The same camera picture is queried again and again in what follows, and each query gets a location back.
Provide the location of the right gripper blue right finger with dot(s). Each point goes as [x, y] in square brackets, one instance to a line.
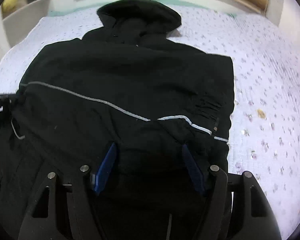
[193, 170]

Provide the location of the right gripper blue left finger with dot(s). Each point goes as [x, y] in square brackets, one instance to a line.
[103, 173]

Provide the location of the black hooded jacket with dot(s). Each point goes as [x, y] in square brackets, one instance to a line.
[124, 83]

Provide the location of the white corner bookshelf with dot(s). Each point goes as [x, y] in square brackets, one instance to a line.
[23, 19]

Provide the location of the yellow globe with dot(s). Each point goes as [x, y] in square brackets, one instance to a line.
[9, 5]

